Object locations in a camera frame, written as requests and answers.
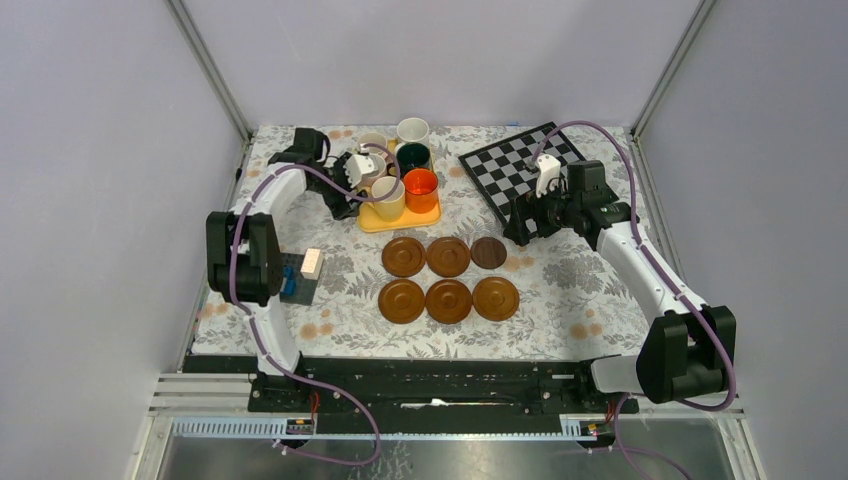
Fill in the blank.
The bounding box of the cream yellow mug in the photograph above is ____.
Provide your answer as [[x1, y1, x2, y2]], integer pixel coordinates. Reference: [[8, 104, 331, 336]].
[[365, 176, 406, 222]]

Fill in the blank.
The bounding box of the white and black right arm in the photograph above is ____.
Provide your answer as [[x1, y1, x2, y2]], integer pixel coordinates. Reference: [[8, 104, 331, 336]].
[[504, 154, 736, 412]]

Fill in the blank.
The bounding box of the floral patterned tablecloth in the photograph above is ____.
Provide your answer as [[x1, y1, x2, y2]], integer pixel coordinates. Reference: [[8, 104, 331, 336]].
[[190, 126, 648, 360]]

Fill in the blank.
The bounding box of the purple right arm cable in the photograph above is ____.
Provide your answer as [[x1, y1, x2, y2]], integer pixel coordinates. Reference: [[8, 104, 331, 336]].
[[526, 119, 738, 480]]

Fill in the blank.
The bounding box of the blue building block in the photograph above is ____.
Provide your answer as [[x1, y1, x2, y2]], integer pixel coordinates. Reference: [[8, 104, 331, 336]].
[[280, 265, 297, 297]]

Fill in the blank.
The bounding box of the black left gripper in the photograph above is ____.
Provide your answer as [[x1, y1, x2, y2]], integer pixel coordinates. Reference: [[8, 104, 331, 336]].
[[309, 152, 367, 218]]

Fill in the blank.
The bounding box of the grey building block baseplate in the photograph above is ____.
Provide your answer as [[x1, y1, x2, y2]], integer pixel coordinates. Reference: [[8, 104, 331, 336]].
[[279, 253, 319, 306]]

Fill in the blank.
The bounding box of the aluminium frame rail left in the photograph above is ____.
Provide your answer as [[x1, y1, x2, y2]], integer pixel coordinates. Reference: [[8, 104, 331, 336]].
[[164, 0, 254, 143]]

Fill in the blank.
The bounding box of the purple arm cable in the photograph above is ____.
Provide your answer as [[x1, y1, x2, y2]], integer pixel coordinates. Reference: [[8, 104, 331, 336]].
[[227, 143, 404, 467], [526, 119, 738, 480]]

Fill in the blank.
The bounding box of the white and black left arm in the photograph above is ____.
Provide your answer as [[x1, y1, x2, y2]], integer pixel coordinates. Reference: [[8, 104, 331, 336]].
[[206, 127, 377, 411]]

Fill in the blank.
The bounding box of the beige building block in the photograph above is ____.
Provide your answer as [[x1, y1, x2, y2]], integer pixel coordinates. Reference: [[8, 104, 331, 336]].
[[300, 248, 323, 281]]

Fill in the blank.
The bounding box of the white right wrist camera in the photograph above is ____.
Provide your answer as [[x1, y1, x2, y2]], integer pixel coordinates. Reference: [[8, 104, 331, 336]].
[[535, 154, 562, 198]]

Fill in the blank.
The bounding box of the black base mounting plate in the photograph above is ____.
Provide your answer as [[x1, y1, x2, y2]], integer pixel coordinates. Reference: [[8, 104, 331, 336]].
[[183, 355, 619, 435]]

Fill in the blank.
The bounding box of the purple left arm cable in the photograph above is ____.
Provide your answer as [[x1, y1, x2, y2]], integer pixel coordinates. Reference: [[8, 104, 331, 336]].
[[227, 143, 404, 467]]

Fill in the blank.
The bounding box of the pink mug back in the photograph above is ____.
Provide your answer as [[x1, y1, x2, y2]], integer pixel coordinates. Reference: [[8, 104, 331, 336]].
[[354, 131, 389, 157]]

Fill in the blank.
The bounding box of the aluminium frame rail right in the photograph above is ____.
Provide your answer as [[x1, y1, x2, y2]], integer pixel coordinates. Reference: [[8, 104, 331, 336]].
[[630, 0, 718, 139]]

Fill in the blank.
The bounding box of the black and white chessboard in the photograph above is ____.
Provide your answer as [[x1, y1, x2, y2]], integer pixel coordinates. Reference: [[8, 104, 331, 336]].
[[459, 122, 555, 227]]

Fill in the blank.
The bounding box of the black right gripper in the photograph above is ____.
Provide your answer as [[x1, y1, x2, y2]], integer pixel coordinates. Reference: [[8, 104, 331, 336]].
[[503, 176, 581, 247]]

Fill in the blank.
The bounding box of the dark walnut wooden coaster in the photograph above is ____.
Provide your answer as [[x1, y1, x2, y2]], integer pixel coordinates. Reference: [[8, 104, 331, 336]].
[[470, 237, 508, 270]]

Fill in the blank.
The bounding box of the white mug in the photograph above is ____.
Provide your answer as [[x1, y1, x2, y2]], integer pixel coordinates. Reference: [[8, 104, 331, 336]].
[[396, 117, 430, 145]]

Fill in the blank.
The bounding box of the brown coaster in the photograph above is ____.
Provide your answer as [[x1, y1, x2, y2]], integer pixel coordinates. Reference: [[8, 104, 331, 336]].
[[381, 237, 427, 278], [472, 276, 520, 322], [425, 279, 472, 324], [378, 279, 425, 324], [427, 237, 471, 278]]

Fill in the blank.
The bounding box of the yellow plastic tray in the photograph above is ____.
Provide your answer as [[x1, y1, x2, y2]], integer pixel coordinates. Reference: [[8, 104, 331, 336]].
[[356, 137, 443, 234]]

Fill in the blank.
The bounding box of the orange cup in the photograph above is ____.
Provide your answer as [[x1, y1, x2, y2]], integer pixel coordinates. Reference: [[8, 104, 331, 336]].
[[403, 168, 439, 214]]

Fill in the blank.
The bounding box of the aluminium frame rail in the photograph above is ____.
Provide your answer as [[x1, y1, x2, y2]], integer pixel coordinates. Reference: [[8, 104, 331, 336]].
[[164, 0, 254, 143], [630, 0, 718, 139]]

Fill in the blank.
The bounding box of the dark green mug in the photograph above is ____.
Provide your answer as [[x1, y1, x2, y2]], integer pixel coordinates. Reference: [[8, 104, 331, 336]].
[[394, 142, 431, 177]]

